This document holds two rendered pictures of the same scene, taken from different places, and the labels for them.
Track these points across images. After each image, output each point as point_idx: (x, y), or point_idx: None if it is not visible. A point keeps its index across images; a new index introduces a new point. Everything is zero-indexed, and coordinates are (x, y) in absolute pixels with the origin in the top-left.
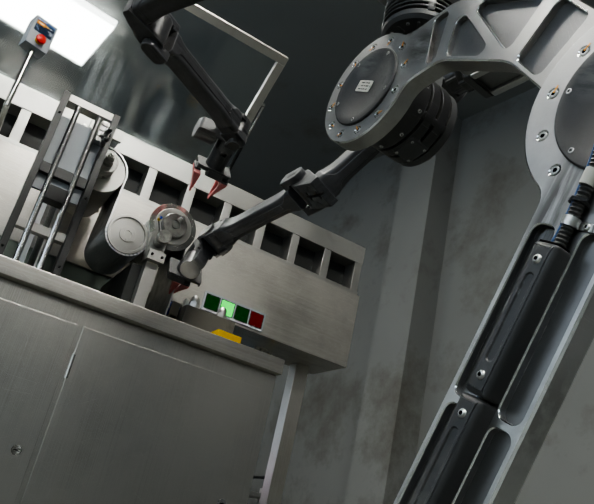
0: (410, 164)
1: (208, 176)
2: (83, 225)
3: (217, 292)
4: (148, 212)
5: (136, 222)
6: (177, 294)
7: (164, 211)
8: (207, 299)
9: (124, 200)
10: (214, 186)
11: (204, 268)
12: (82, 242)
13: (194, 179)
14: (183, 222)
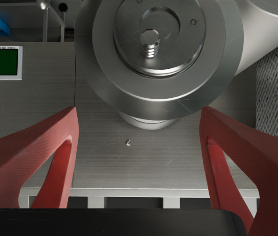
0: None
1: (192, 216)
2: (250, 106)
3: None
4: (156, 173)
5: (276, 5)
6: (67, 55)
7: (206, 72)
8: (13, 64)
9: (202, 177)
10: (52, 200)
11: (32, 116)
12: (241, 78)
13: (277, 143)
14: (133, 48)
